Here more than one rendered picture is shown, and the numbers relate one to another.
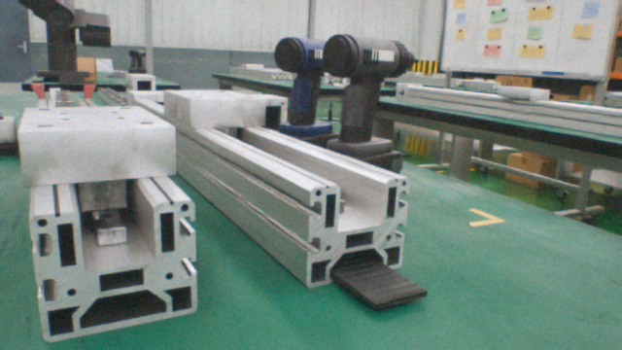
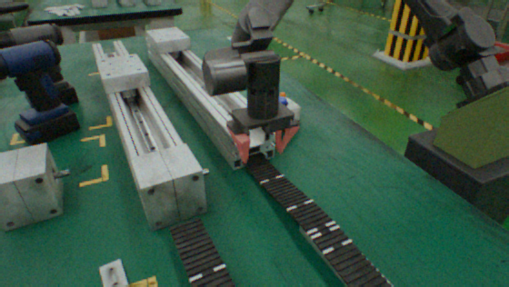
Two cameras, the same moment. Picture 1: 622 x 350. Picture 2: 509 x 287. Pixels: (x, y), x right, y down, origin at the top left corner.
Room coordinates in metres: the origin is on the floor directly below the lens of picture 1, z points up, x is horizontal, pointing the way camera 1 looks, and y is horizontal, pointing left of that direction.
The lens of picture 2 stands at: (1.53, 0.57, 1.20)
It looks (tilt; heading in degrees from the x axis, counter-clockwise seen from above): 33 degrees down; 183
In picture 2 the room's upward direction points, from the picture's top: straight up
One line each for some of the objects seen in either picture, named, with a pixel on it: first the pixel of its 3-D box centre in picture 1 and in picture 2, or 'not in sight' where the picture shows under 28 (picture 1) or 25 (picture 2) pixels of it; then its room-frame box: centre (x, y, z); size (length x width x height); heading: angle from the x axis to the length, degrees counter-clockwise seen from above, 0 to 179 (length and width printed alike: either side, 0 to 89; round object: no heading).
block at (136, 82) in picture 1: (139, 87); not in sight; (1.97, 0.76, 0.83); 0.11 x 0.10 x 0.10; 119
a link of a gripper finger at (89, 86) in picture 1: (77, 95); (250, 140); (1.01, 0.53, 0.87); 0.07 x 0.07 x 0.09; 30
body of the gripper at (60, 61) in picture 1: (62, 61); (263, 103); (1.00, 0.55, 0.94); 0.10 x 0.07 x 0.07; 120
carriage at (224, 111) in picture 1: (211, 116); (123, 76); (0.72, 0.17, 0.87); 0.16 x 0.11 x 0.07; 31
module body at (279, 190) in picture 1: (211, 147); (126, 94); (0.72, 0.17, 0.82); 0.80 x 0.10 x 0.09; 31
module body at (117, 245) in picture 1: (79, 154); (192, 81); (0.62, 0.33, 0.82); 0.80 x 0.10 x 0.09; 31
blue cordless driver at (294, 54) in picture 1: (318, 100); (22, 97); (0.89, 0.01, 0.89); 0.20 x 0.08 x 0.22; 144
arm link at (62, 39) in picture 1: (64, 32); (260, 71); (1.00, 0.55, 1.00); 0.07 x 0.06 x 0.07; 117
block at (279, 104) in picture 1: (256, 117); (34, 183); (1.11, 0.15, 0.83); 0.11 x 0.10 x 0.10; 120
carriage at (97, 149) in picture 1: (93, 153); (168, 44); (0.41, 0.20, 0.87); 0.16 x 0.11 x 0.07; 31
